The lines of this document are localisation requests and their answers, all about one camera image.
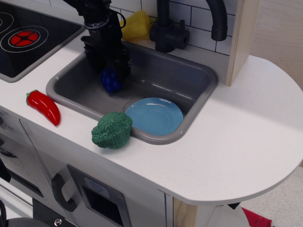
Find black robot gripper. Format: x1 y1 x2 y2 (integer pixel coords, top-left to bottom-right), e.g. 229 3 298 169
81 11 132 82

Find blue toy blueberries cluster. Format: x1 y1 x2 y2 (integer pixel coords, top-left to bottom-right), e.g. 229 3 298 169
101 68 122 94

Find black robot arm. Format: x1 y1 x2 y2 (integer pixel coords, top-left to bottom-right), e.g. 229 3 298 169
66 0 132 82

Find light blue plate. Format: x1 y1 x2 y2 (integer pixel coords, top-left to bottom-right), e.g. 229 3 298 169
125 97 183 136

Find yellow toy bell pepper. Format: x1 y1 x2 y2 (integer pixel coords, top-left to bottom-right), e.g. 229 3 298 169
120 10 156 42

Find black toy faucet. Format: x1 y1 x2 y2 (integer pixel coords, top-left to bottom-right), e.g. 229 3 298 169
150 0 228 53

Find green toy broccoli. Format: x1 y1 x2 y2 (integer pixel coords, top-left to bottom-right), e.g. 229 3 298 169
91 112 133 149

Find red toy chili pepper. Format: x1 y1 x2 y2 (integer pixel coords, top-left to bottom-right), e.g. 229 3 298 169
26 90 61 126

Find black toy stove top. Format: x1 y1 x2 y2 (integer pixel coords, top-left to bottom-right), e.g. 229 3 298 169
0 2 84 83

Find grey oven door panel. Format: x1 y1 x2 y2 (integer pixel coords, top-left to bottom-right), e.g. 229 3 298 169
67 165 132 227

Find wooden side panel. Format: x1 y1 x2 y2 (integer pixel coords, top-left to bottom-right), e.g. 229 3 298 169
226 0 260 86

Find red cloth on floor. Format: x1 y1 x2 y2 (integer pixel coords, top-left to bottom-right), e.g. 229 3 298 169
242 208 272 227

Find black oven door handle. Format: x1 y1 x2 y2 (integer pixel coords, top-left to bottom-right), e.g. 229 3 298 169
51 174 77 212

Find black braided cable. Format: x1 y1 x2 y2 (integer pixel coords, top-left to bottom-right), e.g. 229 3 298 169
0 200 8 227

